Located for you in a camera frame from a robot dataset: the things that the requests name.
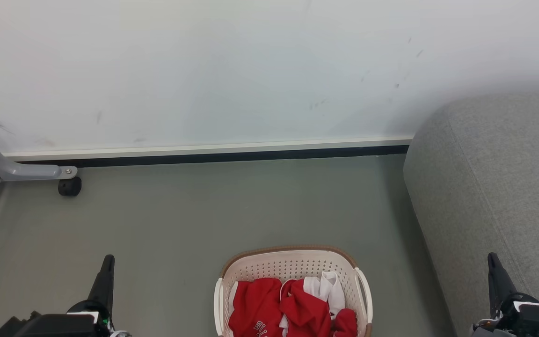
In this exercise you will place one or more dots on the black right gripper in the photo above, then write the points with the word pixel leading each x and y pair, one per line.
pixel 536 320

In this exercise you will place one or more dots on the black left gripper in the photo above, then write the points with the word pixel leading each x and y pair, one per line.
pixel 59 325

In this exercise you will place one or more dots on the white laundry basket brown rim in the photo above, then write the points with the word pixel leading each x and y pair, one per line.
pixel 293 264

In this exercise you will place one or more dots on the grey fabric sofa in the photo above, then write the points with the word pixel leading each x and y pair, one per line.
pixel 494 187

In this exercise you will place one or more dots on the black caster wheel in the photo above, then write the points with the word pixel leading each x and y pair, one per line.
pixel 69 186

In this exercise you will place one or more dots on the red shirt with white lettering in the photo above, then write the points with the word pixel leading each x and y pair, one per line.
pixel 258 306

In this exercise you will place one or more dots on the white garment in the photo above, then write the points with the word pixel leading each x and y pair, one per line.
pixel 331 288

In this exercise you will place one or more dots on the red and white clothing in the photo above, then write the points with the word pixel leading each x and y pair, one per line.
pixel 307 311

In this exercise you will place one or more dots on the grey metal frame leg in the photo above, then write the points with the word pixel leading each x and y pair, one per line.
pixel 12 169

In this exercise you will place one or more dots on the white and black panel rail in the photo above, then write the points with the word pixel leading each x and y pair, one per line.
pixel 204 152

